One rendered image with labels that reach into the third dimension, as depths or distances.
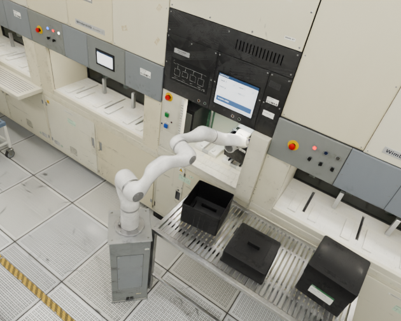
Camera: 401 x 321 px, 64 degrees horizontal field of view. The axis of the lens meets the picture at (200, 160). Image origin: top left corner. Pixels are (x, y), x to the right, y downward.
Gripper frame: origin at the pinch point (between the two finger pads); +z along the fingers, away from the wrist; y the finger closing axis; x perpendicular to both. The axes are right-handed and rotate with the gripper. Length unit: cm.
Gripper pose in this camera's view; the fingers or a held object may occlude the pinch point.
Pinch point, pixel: (248, 129)
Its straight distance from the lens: 248.9
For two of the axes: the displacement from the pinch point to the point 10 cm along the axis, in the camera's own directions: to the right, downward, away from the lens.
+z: 5.4, -4.7, 7.0
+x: 1.4, -7.7, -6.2
